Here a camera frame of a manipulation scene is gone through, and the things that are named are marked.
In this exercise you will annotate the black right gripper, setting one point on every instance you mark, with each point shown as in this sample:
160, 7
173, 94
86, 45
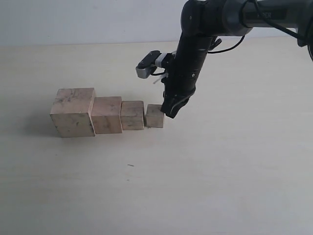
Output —
182, 71

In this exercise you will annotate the smallest wooden cube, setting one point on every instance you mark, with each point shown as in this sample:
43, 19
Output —
154, 116

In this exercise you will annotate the third largest wooden cube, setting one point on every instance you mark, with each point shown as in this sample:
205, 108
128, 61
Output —
132, 115

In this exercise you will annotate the second largest wooden cube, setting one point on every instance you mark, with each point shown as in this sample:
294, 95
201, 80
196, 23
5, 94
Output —
105, 115

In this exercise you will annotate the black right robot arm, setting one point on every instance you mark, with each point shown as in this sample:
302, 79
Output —
203, 21

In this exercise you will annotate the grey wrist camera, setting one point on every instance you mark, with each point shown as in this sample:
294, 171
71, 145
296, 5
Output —
149, 64

